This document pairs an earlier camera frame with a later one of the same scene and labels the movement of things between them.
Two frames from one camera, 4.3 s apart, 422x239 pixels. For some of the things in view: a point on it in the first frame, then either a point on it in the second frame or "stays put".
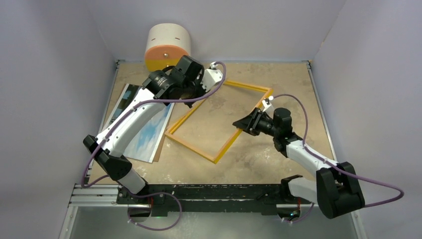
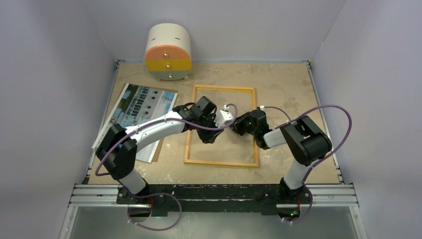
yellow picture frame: x=189 y=110 to x=196 y=87
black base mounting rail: x=265 y=198 stays put
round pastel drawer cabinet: x=166 y=43 stays put
